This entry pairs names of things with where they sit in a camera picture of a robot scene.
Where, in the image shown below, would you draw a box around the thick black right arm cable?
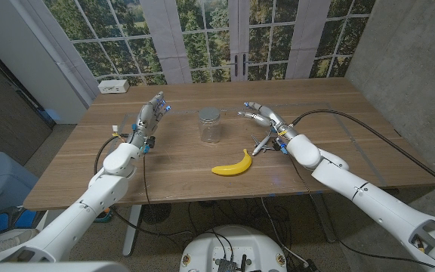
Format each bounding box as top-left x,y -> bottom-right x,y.
292,109 -> 435,196

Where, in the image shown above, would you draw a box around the clear plastic jar base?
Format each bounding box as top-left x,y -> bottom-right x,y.
197,117 -> 222,144

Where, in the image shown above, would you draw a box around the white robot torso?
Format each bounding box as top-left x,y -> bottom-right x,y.
178,224 -> 287,272

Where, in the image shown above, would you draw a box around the thin black camera cable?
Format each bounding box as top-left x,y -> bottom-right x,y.
287,153 -> 315,199
140,153 -> 155,208

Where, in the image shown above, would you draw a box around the white table leg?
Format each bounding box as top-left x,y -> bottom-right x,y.
122,204 -> 143,258

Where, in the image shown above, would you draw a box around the teal tool tray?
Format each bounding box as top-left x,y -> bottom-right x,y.
93,209 -> 113,224

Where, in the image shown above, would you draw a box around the white floor cable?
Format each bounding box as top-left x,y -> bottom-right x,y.
259,196 -> 311,267

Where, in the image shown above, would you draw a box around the thin black left camera cable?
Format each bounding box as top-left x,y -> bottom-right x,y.
140,153 -> 155,208

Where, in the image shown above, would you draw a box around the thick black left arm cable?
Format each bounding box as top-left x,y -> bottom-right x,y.
93,134 -> 196,240

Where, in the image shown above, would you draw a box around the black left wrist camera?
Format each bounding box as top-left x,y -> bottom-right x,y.
144,135 -> 157,154

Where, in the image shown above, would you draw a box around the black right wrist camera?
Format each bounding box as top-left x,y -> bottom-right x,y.
273,138 -> 289,155

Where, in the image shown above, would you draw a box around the round black floor fan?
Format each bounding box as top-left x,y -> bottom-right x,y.
141,202 -> 172,225

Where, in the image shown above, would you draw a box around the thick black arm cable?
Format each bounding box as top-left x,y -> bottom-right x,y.
93,134 -> 196,240
292,109 -> 435,196

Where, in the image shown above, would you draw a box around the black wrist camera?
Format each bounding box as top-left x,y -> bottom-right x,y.
273,138 -> 289,155
144,135 -> 157,154

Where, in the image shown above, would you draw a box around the grey metal jar lid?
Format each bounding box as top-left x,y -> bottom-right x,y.
198,107 -> 222,122

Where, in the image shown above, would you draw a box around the yellow toy banana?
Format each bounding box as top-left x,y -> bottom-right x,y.
211,148 -> 253,177

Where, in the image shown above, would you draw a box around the blue-grey upholstered seat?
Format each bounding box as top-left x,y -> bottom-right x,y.
0,151 -> 39,218

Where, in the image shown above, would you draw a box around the white toy airplane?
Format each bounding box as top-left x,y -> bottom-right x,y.
250,129 -> 279,156

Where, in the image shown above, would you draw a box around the black foot pedal blue pads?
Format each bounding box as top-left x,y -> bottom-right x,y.
0,206 -> 47,239

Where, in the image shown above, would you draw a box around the dark table leg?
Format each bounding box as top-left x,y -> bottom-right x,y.
310,192 -> 338,243

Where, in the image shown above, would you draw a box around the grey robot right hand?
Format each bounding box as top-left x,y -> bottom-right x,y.
238,100 -> 300,140

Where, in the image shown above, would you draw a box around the white sneaker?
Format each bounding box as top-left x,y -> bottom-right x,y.
0,228 -> 40,252

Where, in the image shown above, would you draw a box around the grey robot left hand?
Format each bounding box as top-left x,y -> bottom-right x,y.
128,91 -> 172,149

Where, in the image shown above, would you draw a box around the black floor cable bundle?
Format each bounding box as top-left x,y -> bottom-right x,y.
187,196 -> 294,246

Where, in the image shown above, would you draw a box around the thin black right camera cable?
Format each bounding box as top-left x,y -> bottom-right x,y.
287,153 -> 315,199

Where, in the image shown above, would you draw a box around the white power outlet box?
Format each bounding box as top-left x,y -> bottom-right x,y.
97,79 -> 131,94

